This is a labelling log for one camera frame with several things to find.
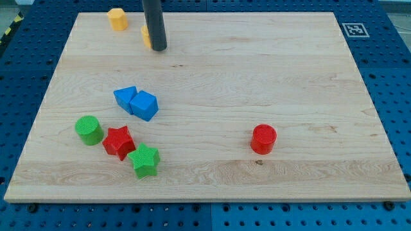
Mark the yellow heart block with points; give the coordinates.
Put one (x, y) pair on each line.
(145, 36)

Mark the yellow hexagon block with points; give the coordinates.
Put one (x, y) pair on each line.
(117, 19)

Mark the light wooden board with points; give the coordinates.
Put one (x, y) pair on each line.
(221, 75)

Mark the red cylinder block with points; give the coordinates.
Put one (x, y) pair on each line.
(263, 139)

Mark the blue cube block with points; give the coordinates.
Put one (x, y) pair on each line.
(144, 105)

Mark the green star block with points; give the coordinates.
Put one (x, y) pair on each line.
(144, 160)

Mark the blue triangle block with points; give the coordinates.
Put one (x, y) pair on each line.
(124, 96)

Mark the red star block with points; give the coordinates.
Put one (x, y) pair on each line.
(119, 142)

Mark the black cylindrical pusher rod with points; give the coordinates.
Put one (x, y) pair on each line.
(155, 24)

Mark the green cylinder block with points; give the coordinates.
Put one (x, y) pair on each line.
(89, 130)

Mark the white fiducial marker tag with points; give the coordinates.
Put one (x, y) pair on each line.
(355, 30)

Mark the black bolt front left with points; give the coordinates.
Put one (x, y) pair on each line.
(32, 208)

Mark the black bolt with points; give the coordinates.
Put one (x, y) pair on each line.
(32, 208)
(388, 205)

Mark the black bolt front right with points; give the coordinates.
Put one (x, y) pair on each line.
(388, 205)

